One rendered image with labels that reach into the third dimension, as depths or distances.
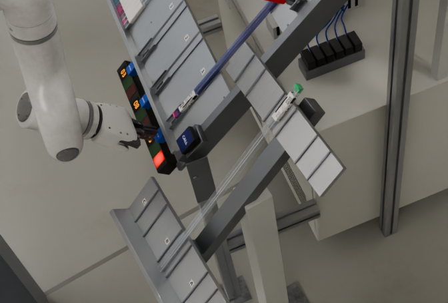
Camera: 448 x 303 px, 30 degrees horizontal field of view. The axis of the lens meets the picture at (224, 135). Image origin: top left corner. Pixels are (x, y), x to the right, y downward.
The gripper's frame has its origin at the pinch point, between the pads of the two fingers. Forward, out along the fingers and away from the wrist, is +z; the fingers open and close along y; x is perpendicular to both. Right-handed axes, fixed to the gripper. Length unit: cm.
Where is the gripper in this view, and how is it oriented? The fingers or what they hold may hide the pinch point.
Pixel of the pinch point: (147, 132)
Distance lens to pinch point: 191.7
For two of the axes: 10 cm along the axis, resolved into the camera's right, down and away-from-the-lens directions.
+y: 3.5, 7.5, -5.6
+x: 5.9, -6.5, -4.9
